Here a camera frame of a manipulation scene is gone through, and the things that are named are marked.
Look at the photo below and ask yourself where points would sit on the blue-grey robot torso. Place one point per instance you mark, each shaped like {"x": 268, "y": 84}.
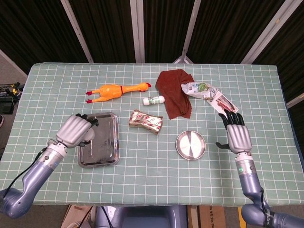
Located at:
{"x": 142, "y": 217}

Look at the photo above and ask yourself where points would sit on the round steel plate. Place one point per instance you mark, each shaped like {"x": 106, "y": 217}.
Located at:
{"x": 191, "y": 146}

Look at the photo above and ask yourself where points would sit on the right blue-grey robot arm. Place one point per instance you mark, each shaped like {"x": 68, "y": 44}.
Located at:
{"x": 249, "y": 180}

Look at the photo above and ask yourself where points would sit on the green checked tablecloth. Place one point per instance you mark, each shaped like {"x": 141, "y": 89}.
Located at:
{"x": 152, "y": 180}

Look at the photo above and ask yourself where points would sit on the crinkled snack wrapper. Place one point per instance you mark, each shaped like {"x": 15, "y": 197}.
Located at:
{"x": 145, "y": 121}

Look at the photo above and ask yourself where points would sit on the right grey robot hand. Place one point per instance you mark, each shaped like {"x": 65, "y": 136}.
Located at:
{"x": 238, "y": 139}

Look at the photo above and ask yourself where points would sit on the brown cloth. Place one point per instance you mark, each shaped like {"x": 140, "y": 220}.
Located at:
{"x": 172, "y": 90}

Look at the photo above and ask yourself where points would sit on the crumpled white green snack bag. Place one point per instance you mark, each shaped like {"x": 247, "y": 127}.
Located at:
{"x": 202, "y": 91}

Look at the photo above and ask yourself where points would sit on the rectangular steel tray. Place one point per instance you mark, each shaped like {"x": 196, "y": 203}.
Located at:
{"x": 104, "y": 142}

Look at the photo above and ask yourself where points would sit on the yellow rubber chicken toy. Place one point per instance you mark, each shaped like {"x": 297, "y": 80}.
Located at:
{"x": 111, "y": 91}

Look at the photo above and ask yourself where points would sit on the white green-label bottle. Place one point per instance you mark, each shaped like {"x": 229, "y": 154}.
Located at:
{"x": 154, "y": 100}

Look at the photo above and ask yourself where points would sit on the white partition frame post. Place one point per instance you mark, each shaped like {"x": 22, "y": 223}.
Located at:
{"x": 266, "y": 35}
{"x": 188, "y": 31}
{"x": 76, "y": 31}
{"x": 137, "y": 31}

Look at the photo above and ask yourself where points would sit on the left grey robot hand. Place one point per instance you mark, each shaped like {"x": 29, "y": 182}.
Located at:
{"x": 71, "y": 131}

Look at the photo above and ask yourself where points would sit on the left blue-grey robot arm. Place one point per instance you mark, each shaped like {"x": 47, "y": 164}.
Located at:
{"x": 35, "y": 175}

